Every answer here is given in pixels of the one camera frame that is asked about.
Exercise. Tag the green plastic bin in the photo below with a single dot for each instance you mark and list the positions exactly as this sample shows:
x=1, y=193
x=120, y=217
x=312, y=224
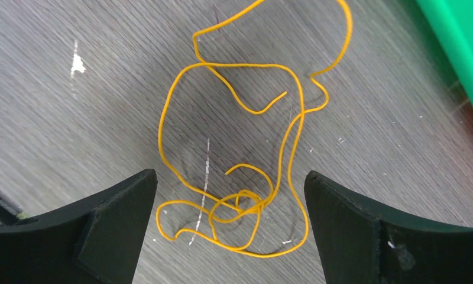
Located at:
x=452, y=24

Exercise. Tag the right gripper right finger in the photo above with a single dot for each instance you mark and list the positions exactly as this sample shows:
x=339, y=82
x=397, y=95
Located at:
x=361, y=240

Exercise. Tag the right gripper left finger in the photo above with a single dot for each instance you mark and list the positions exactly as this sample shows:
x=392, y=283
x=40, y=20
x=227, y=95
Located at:
x=97, y=239

